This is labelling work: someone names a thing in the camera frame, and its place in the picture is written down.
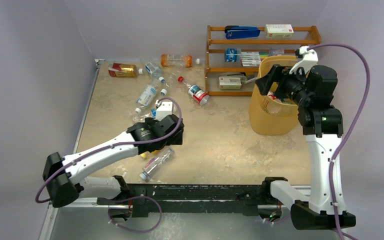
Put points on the white label bottle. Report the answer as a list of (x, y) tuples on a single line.
[(149, 92)]

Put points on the brown tea bottle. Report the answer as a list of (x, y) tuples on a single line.
[(123, 70)]

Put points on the orange label bottle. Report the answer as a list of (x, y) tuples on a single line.
[(178, 60)]

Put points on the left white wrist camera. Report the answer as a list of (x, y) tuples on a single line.
[(163, 108)]

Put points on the yellow plastic bin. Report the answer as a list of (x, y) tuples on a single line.
[(270, 116)]

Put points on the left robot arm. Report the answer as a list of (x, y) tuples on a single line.
[(67, 178)]

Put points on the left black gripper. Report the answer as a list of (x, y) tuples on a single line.
[(176, 140)]

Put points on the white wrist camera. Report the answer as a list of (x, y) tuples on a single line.
[(307, 58), (163, 108)]

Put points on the white green box top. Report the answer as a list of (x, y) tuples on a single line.
[(279, 31)]

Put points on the red label bottle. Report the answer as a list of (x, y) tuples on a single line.
[(274, 98), (195, 91)]

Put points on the white box lower shelf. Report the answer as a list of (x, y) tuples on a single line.
[(229, 83)]

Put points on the yellow juice bottle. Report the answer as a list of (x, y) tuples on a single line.
[(147, 154)]

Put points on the coloured marker pack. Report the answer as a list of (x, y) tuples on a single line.
[(252, 58)]

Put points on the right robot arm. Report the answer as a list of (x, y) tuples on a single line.
[(322, 125)]

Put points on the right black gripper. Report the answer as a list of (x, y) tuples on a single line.
[(276, 79)]

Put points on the blue stapler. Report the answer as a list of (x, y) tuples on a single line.
[(233, 32)]

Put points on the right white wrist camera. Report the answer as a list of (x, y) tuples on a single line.
[(307, 58)]

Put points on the wooden shelf rack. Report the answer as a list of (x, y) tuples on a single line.
[(223, 56)]

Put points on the blue tape roll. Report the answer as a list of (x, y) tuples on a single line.
[(232, 55)]

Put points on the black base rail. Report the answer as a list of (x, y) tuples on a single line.
[(246, 199)]

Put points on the small clear jar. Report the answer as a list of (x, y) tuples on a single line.
[(276, 52)]

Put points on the crushed blue label bottle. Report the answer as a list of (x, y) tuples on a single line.
[(140, 115)]

